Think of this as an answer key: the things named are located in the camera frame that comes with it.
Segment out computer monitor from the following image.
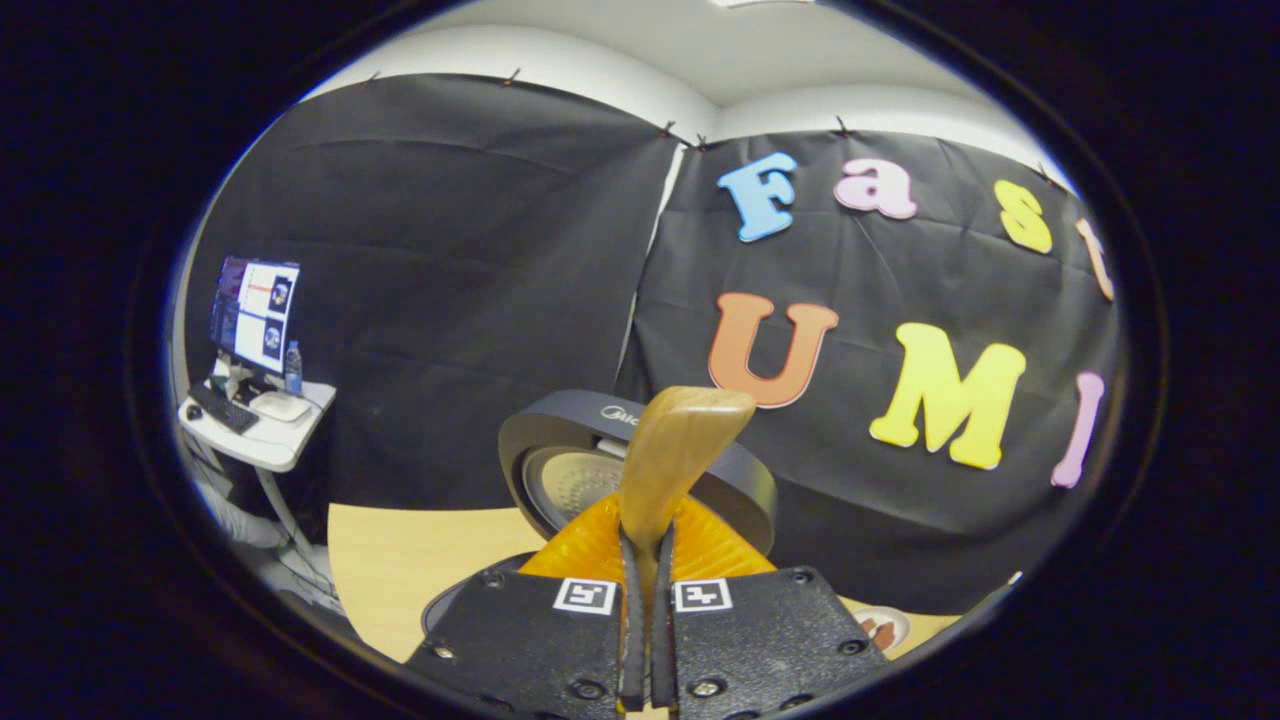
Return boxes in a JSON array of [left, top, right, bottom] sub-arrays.
[[208, 255, 301, 376]]

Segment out black backdrop cloth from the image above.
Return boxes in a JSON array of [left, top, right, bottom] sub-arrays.
[[185, 72, 1126, 616]]

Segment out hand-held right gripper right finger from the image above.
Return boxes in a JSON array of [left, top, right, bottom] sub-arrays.
[[650, 495, 891, 720]]

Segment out white side desk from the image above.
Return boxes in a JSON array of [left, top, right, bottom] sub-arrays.
[[178, 378, 338, 561]]

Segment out white round plate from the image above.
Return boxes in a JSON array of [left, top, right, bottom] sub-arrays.
[[850, 605, 913, 653]]

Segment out black keyboard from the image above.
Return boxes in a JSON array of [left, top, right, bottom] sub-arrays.
[[188, 383, 261, 434]]

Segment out dark grey rice cooker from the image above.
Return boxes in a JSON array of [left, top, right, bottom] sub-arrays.
[[420, 390, 779, 636]]

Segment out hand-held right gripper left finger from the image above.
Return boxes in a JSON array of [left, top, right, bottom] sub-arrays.
[[405, 493, 647, 720]]

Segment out wooden spoon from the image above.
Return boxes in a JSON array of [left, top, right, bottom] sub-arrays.
[[618, 386, 758, 601]]

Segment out white box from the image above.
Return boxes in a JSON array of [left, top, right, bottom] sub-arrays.
[[250, 390, 313, 423]]

